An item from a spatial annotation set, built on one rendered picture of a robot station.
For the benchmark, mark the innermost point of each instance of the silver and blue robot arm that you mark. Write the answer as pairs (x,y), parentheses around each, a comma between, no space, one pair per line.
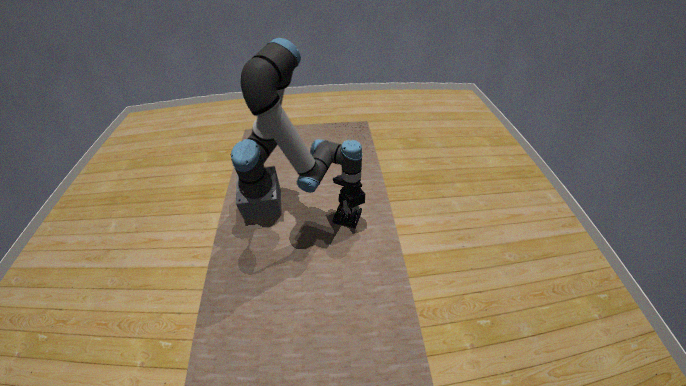
(272,65)

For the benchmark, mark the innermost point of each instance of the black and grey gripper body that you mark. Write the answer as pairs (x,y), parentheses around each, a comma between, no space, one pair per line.
(353,194)

